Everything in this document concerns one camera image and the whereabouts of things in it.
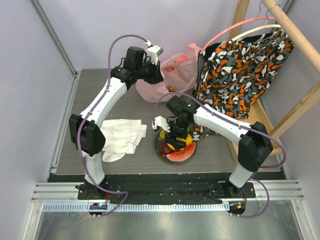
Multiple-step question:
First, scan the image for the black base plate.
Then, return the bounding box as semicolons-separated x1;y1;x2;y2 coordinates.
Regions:
76;173;256;205

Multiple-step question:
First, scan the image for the patterned orange black garment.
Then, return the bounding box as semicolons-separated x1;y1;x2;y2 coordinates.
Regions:
192;29;296;142

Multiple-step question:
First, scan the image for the red fake apple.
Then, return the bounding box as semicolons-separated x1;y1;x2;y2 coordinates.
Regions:
159;141;174;157

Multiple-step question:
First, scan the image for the wooden clothes rack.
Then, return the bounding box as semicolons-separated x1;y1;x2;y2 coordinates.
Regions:
224;0;320;161

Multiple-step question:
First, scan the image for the white cloth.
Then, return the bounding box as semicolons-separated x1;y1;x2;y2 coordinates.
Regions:
100;119;148;163

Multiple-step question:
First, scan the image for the brown fake longan bunch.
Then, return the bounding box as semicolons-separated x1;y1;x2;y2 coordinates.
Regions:
166;84;176;92

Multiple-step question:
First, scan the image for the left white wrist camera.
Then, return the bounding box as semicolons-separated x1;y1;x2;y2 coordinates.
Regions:
145;40;164;65

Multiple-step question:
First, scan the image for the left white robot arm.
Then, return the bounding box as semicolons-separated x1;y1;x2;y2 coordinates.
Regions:
68;45;163;200

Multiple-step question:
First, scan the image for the purple cable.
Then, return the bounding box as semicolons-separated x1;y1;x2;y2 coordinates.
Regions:
76;34;152;217
151;91;287;218

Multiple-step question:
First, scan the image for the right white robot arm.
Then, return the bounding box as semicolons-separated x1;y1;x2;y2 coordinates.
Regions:
165;96;273;198

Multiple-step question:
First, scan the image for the blue ceramic plate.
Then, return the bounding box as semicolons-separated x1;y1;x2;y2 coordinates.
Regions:
154;130;197;165

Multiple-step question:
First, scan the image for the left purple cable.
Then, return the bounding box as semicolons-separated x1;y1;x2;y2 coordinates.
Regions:
76;34;152;217

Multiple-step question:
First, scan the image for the cream clothes hanger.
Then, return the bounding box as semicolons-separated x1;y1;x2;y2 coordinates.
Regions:
232;24;282;42

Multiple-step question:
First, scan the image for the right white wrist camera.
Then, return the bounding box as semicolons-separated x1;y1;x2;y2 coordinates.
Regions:
151;116;170;133

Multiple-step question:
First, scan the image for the pink clothes hanger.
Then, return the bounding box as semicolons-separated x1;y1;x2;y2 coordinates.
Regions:
199;16;276;55

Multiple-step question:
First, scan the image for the pink plastic bag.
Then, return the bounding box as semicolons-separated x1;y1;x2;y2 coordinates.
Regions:
135;43;201;103

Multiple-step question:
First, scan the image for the fake watermelon slice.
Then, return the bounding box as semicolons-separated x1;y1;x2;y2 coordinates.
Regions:
166;142;197;163

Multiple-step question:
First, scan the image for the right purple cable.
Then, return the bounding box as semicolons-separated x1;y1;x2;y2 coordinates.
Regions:
151;91;287;218

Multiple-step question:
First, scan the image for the aluminium rail frame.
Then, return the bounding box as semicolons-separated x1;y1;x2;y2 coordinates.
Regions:
23;69;313;240

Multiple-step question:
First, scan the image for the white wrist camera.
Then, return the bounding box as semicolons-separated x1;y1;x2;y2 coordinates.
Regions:
151;116;170;133
145;40;164;65

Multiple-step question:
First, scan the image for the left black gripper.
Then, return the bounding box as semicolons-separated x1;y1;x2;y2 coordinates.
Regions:
135;58;164;85

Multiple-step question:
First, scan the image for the yellow fake starfruit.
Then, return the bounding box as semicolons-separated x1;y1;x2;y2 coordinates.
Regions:
159;130;167;140

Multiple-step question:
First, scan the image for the orange fake fruit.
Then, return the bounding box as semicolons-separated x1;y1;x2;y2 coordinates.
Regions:
165;137;193;152

